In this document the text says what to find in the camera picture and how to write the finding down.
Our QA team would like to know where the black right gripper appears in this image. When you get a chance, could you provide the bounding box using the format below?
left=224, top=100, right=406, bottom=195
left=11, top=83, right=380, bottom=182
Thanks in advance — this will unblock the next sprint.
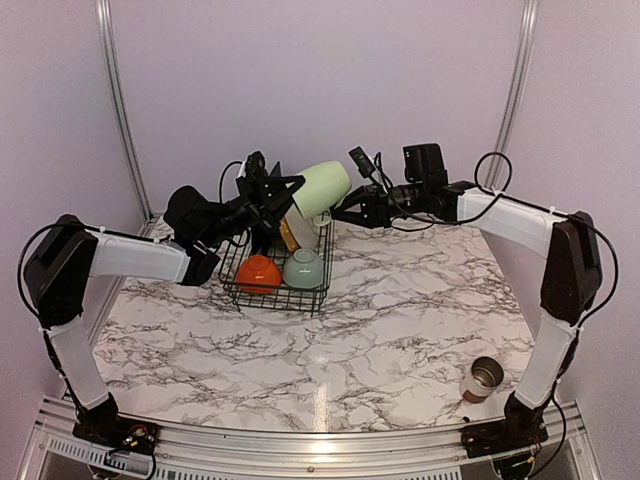
left=330, top=181, right=426, bottom=229

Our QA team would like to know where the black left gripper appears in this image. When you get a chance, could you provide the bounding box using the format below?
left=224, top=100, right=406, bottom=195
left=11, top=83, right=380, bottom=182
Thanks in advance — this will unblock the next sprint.
left=197, top=173, right=306, bottom=248

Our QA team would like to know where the light green mug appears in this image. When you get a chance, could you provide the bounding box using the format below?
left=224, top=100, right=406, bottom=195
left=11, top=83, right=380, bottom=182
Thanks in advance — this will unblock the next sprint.
left=293, top=161, right=352, bottom=227

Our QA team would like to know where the yellow polka dot plate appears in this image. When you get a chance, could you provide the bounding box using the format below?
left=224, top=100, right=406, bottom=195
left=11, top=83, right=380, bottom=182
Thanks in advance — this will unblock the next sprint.
left=279, top=218, right=300, bottom=253

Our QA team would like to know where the white square floral plate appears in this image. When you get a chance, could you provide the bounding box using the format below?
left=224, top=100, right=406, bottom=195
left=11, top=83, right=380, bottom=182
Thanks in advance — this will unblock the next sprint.
left=249, top=160, right=285, bottom=256

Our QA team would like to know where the light green ceramic bowl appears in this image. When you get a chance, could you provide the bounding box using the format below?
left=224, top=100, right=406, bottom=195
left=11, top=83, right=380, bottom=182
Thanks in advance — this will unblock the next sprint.
left=282, top=248, right=324, bottom=289

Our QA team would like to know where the white ceramic bowl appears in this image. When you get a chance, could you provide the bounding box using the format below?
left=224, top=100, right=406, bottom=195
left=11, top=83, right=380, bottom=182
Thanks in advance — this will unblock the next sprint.
left=236, top=255, right=282, bottom=295

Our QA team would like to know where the brown grey metal-lined cup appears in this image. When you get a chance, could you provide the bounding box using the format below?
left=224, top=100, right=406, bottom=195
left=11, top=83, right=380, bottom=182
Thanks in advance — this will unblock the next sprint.
left=459, top=356, right=504, bottom=403

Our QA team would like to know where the round brown rim floral plate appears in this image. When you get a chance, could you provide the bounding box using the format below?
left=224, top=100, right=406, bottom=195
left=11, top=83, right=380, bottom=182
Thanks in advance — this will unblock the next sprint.
left=284, top=205, right=319, bottom=250

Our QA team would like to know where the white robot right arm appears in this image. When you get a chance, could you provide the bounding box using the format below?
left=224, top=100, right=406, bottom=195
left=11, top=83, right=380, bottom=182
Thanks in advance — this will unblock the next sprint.
left=331, top=181, right=602, bottom=410

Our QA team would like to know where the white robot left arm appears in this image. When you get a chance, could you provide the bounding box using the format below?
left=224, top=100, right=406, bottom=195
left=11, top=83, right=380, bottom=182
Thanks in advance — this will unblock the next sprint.
left=22, top=173, right=305, bottom=445

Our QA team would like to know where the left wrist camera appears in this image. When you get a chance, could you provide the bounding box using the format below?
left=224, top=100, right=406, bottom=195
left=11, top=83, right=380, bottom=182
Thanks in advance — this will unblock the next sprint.
left=235, top=151, right=267, bottom=194

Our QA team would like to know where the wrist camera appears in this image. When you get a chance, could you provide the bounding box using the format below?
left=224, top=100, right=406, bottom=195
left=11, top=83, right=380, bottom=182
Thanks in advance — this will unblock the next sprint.
left=235, top=151, right=267, bottom=194
left=349, top=146, right=378, bottom=179

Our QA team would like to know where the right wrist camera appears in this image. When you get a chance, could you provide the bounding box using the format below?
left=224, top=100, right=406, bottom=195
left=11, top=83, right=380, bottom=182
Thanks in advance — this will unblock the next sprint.
left=349, top=146, right=378, bottom=179

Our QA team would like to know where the black wire dish rack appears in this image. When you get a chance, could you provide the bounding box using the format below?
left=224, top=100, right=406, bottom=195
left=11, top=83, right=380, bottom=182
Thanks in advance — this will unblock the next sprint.
left=218, top=224, right=334, bottom=315

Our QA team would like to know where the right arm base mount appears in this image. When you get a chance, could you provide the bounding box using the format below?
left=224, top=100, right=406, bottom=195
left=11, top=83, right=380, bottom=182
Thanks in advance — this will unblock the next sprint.
left=461, top=393, right=551, bottom=458

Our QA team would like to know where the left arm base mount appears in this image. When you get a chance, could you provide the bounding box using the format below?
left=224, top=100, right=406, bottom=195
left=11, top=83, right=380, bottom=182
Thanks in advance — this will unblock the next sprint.
left=71, top=393, right=159, bottom=455

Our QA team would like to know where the aluminium frame rail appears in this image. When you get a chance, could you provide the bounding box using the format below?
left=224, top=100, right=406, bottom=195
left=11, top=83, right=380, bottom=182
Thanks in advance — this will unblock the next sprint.
left=17, top=397, right=602, bottom=479

